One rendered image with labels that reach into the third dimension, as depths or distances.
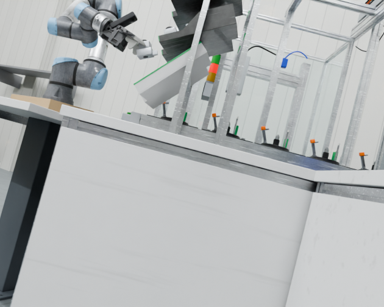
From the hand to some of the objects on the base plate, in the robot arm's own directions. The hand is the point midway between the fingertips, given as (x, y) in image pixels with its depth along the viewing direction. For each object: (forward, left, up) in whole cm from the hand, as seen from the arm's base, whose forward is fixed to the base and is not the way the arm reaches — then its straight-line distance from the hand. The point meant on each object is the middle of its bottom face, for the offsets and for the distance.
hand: (145, 45), depth 155 cm
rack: (+30, +1, -39) cm, 49 cm away
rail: (-23, +46, -39) cm, 65 cm away
